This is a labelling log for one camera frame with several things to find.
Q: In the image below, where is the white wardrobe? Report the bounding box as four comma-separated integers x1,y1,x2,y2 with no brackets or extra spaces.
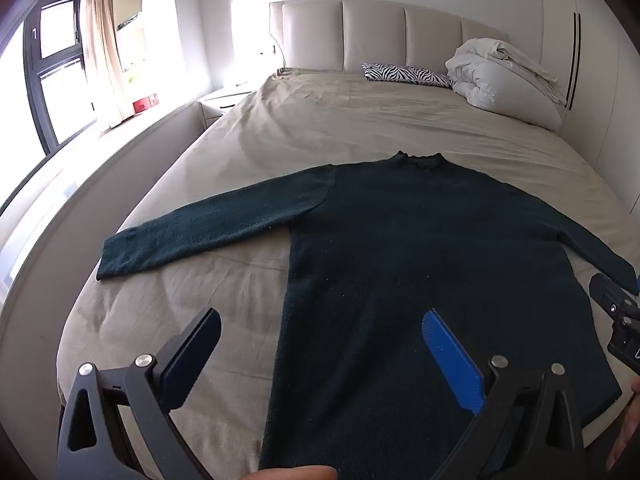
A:
539,0,640,211

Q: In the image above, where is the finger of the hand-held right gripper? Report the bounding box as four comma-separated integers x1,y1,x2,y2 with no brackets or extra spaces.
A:
588,272,640,322

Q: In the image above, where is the white nightstand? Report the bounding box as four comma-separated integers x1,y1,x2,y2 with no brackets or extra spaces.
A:
197,83,259,121

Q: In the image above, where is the cream padded headboard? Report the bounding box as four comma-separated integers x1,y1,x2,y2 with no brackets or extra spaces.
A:
269,0,511,74

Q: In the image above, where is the zebra print pillow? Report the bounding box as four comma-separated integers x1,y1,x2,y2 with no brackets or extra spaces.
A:
361,63,456,89

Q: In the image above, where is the person's left hand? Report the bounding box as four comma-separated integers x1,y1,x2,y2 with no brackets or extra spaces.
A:
247,465,339,480

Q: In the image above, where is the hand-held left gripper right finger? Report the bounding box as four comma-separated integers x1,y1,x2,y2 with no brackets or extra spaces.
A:
423,309,587,480

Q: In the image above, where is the white bundled duvet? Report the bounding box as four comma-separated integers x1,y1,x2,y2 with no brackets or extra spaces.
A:
444,38,567,132

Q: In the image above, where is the white wall shelf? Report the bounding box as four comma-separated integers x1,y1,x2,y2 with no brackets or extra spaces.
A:
112,0,147,87

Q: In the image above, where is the dark framed window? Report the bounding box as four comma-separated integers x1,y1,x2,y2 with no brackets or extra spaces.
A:
22,0,99,157

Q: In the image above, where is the person's right hand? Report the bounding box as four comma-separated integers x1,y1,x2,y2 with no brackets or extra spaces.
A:
605,377,640,472

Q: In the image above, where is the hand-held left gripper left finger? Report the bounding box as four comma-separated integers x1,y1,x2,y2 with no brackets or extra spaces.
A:
57,308,222,480

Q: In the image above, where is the beige curtain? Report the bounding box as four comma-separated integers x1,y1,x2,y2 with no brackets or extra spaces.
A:
80,0,127,129

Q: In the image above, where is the bed with beige sheet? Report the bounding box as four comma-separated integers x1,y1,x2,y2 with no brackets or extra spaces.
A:
55,66,640,480

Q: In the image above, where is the dark teal knit sweater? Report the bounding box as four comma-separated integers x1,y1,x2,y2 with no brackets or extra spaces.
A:
96,150,640,480

